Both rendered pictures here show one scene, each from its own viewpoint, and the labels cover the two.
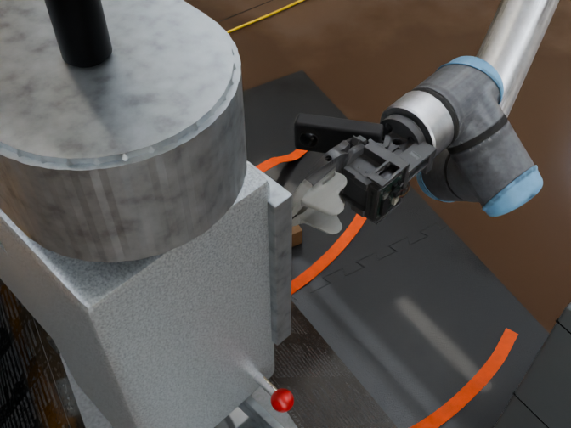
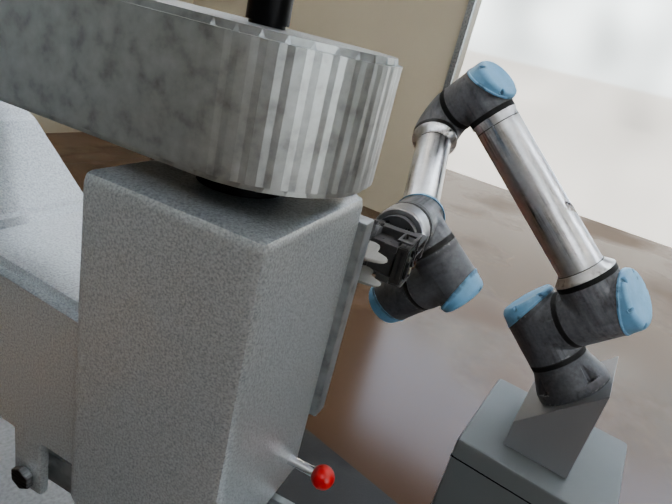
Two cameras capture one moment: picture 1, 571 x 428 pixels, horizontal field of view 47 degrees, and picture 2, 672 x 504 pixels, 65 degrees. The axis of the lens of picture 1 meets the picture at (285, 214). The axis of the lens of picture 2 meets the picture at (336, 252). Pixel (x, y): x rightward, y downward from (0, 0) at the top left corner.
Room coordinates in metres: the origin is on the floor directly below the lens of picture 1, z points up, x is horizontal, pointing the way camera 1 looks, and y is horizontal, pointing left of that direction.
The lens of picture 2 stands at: (-0.06, 0.28, 1.75)
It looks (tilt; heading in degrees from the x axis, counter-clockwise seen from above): 22 degrees down; 334
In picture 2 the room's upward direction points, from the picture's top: 14 degrees clockwise
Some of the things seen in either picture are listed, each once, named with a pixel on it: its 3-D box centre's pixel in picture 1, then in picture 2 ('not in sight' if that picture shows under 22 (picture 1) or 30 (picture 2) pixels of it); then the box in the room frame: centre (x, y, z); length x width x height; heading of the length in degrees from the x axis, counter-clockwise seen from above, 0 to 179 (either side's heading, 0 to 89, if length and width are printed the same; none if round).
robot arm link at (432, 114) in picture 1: (414, 132); (399, 233); (0.65, -0.17, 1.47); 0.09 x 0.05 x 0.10; 46
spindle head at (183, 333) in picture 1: (118, 267); (159, 335); (0.50, 0.22, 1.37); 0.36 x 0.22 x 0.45; 45
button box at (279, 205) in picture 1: (261, 261); (315, 312); (0.47, 0.03, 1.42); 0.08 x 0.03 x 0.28; 45
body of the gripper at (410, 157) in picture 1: (379, 165); (389, 246); (0.59, -0.12, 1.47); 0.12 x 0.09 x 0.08; 136
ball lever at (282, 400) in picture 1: (271, 389); (308, 469); (0.40, 0.02, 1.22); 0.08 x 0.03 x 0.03; 45
